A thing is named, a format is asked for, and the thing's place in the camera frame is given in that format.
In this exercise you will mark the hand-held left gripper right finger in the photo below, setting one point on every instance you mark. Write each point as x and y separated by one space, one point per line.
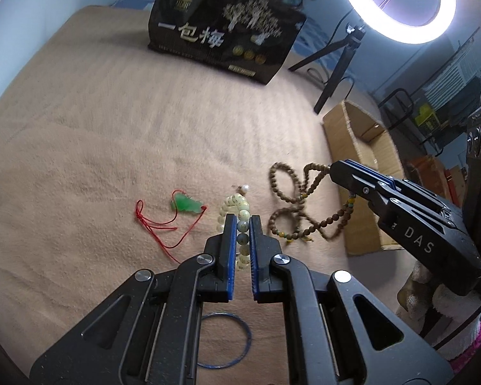
254 248

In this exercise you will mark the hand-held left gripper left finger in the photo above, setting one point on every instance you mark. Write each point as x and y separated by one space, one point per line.
231 248

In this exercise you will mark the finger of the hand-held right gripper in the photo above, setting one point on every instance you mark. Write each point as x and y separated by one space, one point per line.
417 187
350 176

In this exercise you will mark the orange box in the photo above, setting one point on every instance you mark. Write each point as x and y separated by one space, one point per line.
425 170

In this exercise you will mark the cardboard box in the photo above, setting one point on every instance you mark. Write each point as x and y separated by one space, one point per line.
344 144

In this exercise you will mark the small pearl earring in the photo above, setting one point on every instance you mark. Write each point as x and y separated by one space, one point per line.
246 188

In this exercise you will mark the white towel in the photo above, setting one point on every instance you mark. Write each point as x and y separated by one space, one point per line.
425 313

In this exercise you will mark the yellow box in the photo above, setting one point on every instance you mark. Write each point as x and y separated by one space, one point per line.
425 118

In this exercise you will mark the black chair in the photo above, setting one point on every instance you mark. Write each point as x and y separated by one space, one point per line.
401 104

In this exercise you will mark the thin blue bangle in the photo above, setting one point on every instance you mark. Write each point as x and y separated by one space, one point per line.
246 335

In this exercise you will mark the pink cloth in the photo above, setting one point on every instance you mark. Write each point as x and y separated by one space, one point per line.
475 349

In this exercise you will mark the black tripod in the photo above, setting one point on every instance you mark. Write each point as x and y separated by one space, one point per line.
338 62

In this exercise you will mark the beige blanket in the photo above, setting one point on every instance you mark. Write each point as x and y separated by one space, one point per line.
104 136

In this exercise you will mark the black printed bag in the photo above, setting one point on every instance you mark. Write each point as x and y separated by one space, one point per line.
224 20

